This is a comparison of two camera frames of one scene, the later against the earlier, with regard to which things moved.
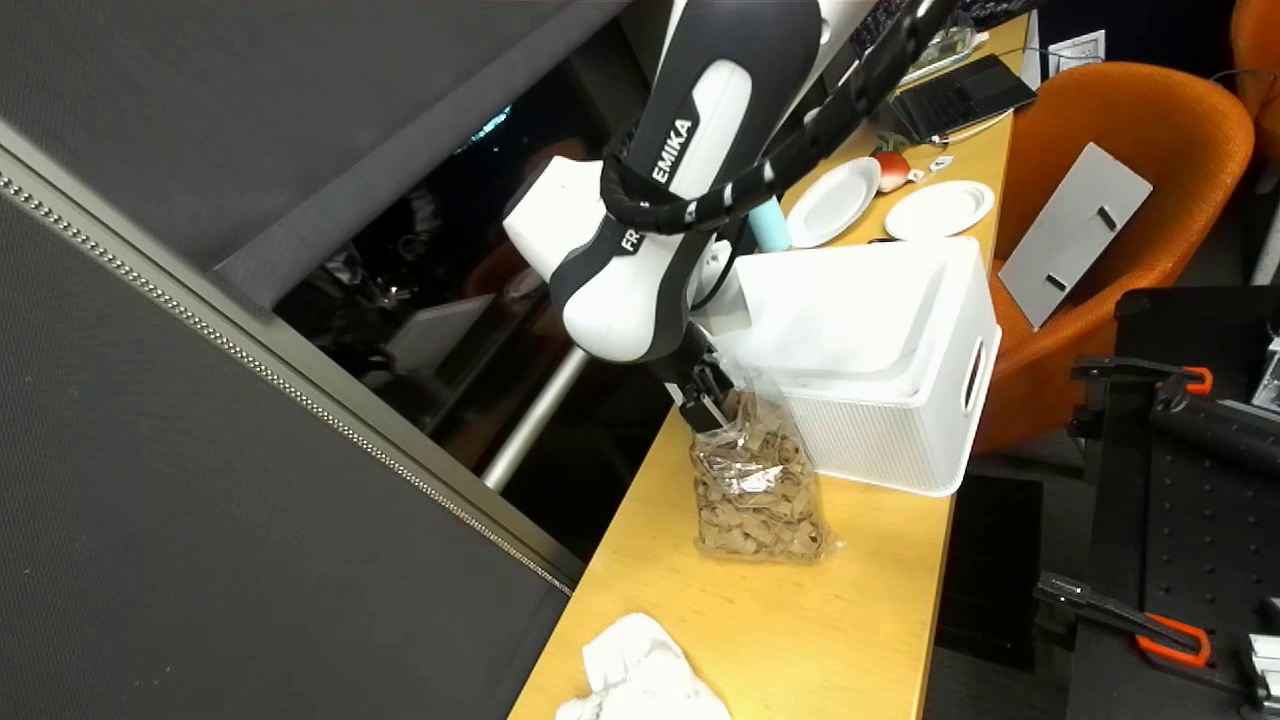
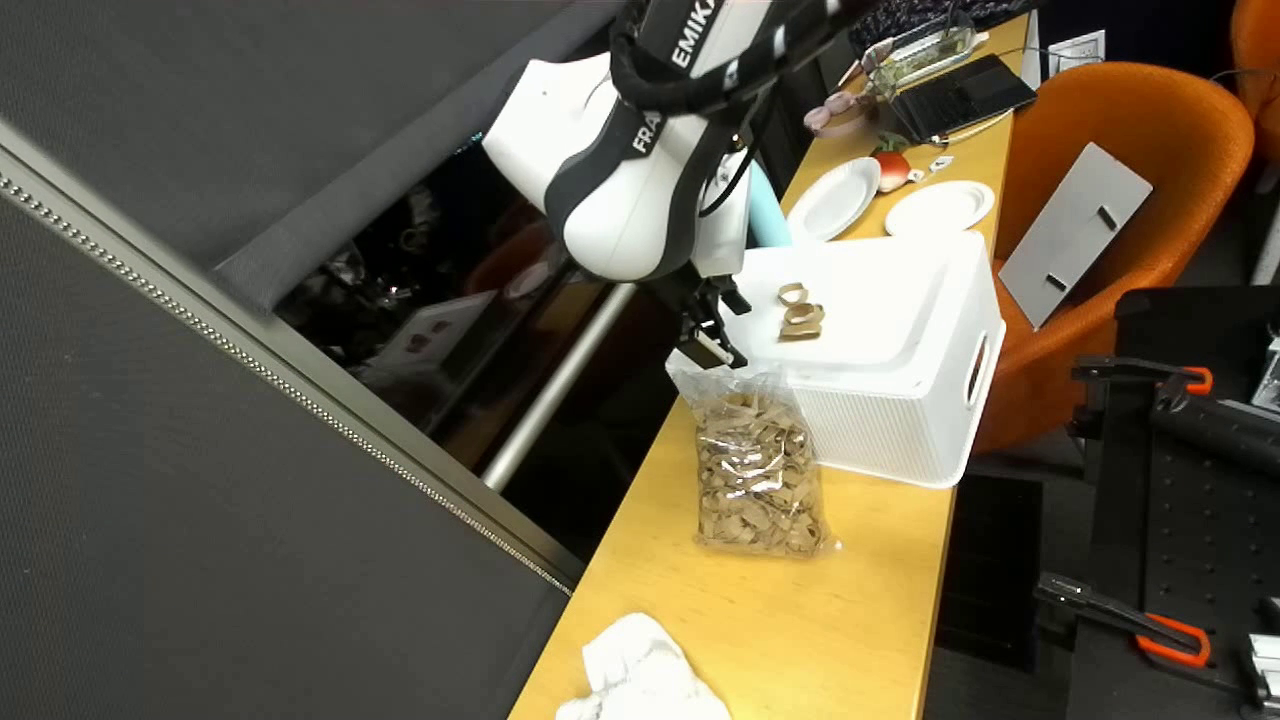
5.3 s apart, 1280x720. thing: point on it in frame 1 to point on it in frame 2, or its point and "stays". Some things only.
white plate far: (831, 205) stays
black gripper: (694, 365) to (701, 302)
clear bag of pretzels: (759, 484) stays
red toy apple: (895, 160) stays
